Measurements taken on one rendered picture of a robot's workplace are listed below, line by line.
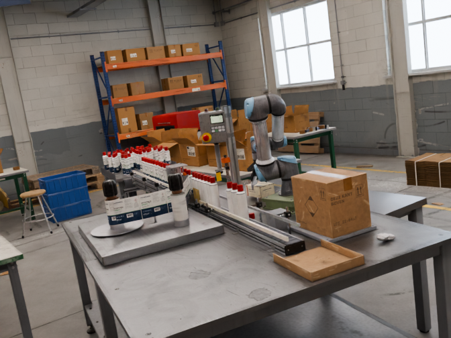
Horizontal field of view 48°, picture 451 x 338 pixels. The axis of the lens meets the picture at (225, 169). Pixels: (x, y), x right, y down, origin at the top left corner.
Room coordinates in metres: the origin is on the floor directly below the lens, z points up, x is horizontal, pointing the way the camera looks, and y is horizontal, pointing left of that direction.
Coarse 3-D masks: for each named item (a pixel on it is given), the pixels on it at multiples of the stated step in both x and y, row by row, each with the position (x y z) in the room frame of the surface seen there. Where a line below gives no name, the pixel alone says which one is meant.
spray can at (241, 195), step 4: (240, 184) 2.68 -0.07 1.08; (240, 188) 2.66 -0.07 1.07; (240, 192) 2.66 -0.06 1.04; (244, 192) 2.66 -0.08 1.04; (240, 196) 2.65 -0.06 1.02; (244, 196) 2.66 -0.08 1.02; (240, 200) 2.65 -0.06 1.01; (244, 200) 2.66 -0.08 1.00; (240, 204) 2.65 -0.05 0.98; (244, 204) 2.65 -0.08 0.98; (240, 208) 2.66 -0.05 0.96; (244, 208) 2.65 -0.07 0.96; (240, 212) 2.66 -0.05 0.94; (244, 212) 2.65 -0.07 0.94; (240, 216) 2.66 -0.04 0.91; (244, 216) 2.65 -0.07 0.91; (248, 216) 2.67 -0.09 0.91; (248, 220) 2.66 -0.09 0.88
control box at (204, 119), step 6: (198, 114) 3.07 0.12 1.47; (204, 114) 3.06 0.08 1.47; (210, 114) 3.05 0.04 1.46; (204, 120) 3.06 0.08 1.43; (204, 126) 3.06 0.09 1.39; (210, 126) 3.05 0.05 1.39; (204, 132) 3.06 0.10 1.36; (210, 132) 3.05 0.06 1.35; (222, 132) 3.04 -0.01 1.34; (210, 138) 3.05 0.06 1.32; (216, 138) 3.05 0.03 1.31; (222, 138) 3.04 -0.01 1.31
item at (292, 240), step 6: (228, 210) 2.96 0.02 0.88; (222, 216) 2.85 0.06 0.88; (228, 216) 2.82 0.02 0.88; (240, 222) 2.66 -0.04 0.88; (252, 228) 2.52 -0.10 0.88; (270, 228) 2.47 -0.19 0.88; (264, 234) 2.39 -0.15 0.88; (282, 234) 2.35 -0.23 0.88; (276, 240) 2.28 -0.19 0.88; (282, 240) 2.26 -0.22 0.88; (294, 240) 2.24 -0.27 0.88; (300, 240) 2.23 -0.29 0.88
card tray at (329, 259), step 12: (324, 240) 2.21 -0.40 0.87; (312, 252) 2.17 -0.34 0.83; (324, 252) 2.15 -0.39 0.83; (336, 252) 2.13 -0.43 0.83; (348, 252) 2.05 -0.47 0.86; (288, 264) 2.02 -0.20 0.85; (300, 264) 2.05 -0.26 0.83; (312, 264) 2.03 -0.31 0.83; (324, 264) 2.01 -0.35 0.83; (336, 264) 1.91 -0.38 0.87; (348, 264) 1.93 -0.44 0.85; (360, 264) 1.95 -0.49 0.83; (312, 276) 1.86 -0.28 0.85; (324, 276) 1.88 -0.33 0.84
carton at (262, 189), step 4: (248, 184) 3.40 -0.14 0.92; (256, 184) 3.36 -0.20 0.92; (260, 184) 3.34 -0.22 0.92; (264, 184) 3.32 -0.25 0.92; (268, 184) 3.31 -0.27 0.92; (272, 184) 3.33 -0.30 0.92; (248, 188) 3.37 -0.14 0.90; (256, 188) 3.30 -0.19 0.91; (260, 188) 3.27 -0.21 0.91; (264, 188) 3.29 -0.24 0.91; (268, 188) 3.31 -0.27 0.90; (272, 188) 3.33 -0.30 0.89; (248, 192) 3.38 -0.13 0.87; (252, 192) 3.34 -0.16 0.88; (256, 192) 3.30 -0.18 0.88; (260, 192) 3.27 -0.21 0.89; (264, 192) 3.29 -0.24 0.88; (268, 192) 3.30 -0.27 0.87; (272, 192) 3.32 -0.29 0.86; (256, 196) 3.31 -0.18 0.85; (260, 196) 3.27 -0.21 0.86; (264, 196) 3.28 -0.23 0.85
